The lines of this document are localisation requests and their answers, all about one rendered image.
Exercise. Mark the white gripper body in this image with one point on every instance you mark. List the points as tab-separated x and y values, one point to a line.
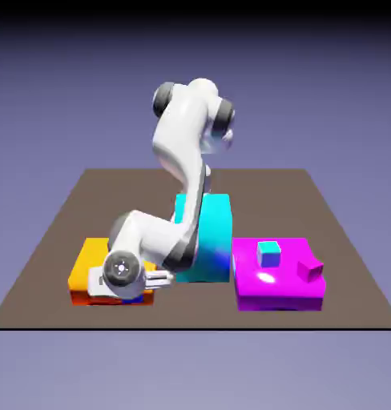
96	282

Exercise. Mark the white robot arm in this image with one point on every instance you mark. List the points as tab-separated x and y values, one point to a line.
179	137

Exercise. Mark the small blue cube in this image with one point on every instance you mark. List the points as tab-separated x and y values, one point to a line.
133	300

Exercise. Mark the small cyan cube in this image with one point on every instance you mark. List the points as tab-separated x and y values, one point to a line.
268	254

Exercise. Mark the small magenta cube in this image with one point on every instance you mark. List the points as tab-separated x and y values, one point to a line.
309	270

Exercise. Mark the large orange box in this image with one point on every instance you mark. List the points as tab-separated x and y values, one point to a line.
86	259

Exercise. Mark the large cyan box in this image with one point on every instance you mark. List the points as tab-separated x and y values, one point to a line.
214	230

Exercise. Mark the large magenta box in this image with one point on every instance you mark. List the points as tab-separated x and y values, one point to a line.
278	291

